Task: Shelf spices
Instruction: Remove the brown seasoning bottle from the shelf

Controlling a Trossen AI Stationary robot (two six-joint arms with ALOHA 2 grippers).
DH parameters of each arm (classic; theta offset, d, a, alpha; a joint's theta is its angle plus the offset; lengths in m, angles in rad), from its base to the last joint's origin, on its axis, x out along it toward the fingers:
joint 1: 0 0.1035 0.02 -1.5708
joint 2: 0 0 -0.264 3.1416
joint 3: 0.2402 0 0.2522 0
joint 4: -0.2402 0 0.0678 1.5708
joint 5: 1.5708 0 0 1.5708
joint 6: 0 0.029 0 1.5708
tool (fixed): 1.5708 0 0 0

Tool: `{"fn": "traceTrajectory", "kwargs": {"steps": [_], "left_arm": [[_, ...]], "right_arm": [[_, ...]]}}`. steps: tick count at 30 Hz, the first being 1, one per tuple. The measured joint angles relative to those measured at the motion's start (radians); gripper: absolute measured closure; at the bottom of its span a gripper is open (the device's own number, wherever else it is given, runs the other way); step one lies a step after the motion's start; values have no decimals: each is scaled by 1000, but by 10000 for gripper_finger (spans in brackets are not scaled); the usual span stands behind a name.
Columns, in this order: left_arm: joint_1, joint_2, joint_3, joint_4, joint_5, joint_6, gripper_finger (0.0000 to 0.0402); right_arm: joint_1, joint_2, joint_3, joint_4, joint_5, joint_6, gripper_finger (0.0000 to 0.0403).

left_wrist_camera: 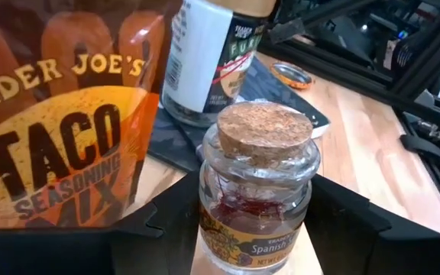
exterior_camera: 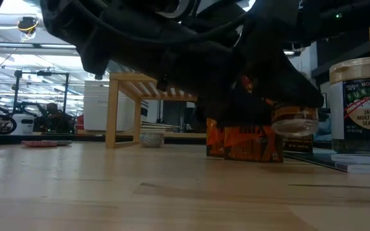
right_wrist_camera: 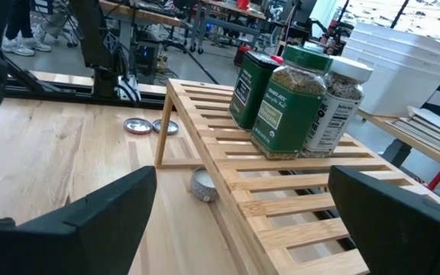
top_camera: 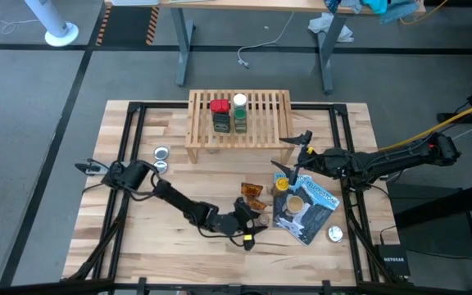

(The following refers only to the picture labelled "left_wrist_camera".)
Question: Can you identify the black aluminium table frame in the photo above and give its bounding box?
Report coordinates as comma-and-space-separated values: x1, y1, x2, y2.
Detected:
257, 0, 440, 230

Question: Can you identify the Yellowstone booklet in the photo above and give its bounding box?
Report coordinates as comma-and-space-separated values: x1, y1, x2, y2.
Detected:
147, 55, 331, 173

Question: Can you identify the small orange-rimmed round tin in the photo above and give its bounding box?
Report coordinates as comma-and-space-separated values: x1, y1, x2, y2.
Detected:
270, 61, 315, 91

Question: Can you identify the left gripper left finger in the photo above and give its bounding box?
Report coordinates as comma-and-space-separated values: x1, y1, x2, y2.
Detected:
0, 171, 202, 275

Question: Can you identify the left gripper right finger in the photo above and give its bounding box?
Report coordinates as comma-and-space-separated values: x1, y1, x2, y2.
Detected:
303, 173, 440, 275

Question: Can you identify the orange taco seasoning packet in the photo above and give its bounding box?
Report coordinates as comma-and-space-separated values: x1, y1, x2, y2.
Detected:
0, 0, 185, 230

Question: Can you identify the tan-lid furikake jar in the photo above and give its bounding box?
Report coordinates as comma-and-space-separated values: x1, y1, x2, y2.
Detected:
160, 0, 282, 129

